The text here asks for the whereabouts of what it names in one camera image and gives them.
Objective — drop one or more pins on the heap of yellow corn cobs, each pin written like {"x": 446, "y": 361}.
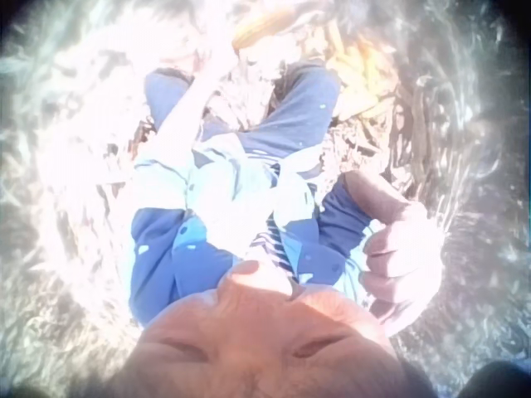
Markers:
{"x": 361, "y": 74}

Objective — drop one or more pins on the heap of dry corn husks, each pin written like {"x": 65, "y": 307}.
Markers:
{"x": 439, "y": 137}

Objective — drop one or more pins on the person's right hand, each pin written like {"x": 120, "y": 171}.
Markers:
{"x": 410, "y": 265}

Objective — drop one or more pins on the person's legs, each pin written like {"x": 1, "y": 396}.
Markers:
{"x": 298, "y": 103}

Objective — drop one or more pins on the orange corn cob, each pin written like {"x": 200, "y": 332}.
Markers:
{"x": 265, "y": 27}

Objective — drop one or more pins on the person's left hand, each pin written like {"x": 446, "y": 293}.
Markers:
{"x": 220, "y": 51}

